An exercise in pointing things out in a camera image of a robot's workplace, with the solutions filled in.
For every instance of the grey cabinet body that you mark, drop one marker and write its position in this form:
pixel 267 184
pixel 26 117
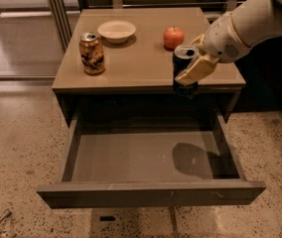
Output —
pixel 141 65

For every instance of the white bowl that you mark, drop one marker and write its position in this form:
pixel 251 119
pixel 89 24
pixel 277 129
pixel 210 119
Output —
pixel 117 31

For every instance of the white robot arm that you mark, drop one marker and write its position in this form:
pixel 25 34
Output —
pixel 256 21

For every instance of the blue pepsi can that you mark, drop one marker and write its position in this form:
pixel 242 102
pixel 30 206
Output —
pixel 183 56

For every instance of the red apple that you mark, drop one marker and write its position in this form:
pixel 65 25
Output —
pixel 173 36

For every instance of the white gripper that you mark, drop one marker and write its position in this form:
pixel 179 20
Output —
pixel 220 40

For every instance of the open grey top drawer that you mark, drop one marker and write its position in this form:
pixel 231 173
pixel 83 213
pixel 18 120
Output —
pixel 149 162

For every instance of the gold patterned drink can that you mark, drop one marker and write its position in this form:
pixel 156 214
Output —
pixel 91 53

